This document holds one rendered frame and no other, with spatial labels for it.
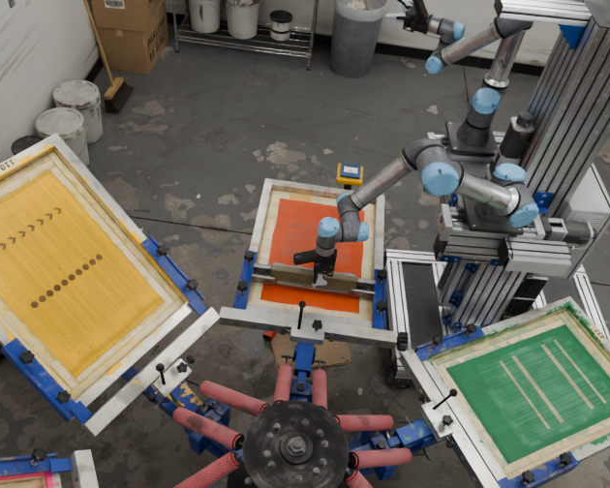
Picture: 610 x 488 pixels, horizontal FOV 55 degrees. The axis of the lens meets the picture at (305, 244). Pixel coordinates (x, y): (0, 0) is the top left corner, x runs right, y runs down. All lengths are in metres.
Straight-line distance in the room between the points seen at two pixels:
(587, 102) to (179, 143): 3.05
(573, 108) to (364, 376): 1.79
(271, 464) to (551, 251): 1.51
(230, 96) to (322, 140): 0.92
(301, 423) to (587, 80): 1.57
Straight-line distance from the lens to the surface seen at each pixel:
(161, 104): 5.07
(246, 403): 1.90
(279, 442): 1.76
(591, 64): 2.41
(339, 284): 2.43
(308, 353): 2.21
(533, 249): 2.63
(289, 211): 2.78
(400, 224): 4.20
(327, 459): 1.75
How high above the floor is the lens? 2.92
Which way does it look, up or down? 48 degrees down
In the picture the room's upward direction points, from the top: 8 degrees clockwise
